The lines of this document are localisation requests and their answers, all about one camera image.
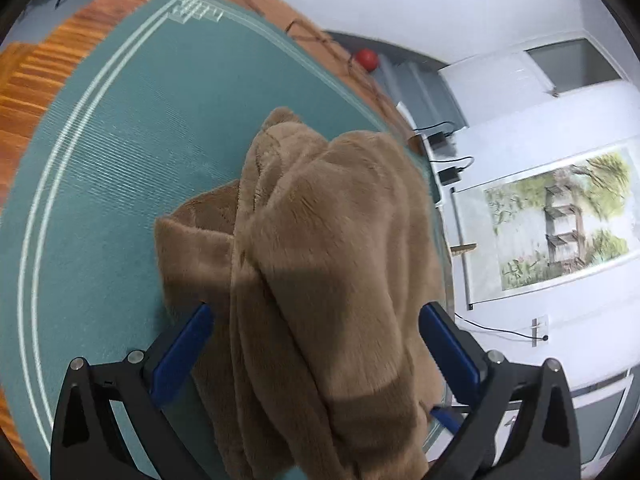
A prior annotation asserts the brown fleece garment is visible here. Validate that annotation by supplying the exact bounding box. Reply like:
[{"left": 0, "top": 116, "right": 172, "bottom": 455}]
[{"left": 154, "top": 107, "right": 445, "bottom": 479}]

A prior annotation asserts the black power adapter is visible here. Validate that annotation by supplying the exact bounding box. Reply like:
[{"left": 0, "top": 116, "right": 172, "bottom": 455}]
[{"left": 438, "top": 166, "right": 463, "bottom": 186}]

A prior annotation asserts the green table mat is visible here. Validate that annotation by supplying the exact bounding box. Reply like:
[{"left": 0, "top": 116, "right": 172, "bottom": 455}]
[{"left": 1, "top": 0, "right": 385, "bottom": 477}]

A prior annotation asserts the red round object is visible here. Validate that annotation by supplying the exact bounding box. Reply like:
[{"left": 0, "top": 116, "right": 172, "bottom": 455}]
[{"left": 354, "top": 48, "right": 380, "bottom": 73}]

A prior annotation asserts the large wall scroll painting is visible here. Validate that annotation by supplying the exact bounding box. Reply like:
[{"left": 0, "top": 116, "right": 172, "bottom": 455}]
[{"left": 451, "top": 141, "right": 639, "bottom": 307}]

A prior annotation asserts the thin black cable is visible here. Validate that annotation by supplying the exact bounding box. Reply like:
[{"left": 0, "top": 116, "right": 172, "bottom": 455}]
[{"left": 226, "top": 0, "right": 402, "bottom": 126}]

